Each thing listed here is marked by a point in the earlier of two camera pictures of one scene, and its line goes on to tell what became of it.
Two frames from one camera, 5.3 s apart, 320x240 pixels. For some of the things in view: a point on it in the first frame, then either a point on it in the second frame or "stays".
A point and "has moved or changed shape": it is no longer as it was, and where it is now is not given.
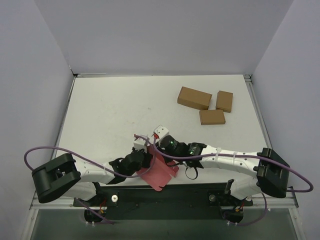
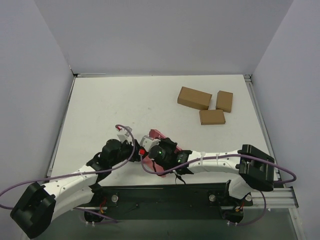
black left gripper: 143,157 to 132,151
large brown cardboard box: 194,98 stays
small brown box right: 224,101 stays
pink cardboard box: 159,174 has moved or changed shape
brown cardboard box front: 212,117 stays
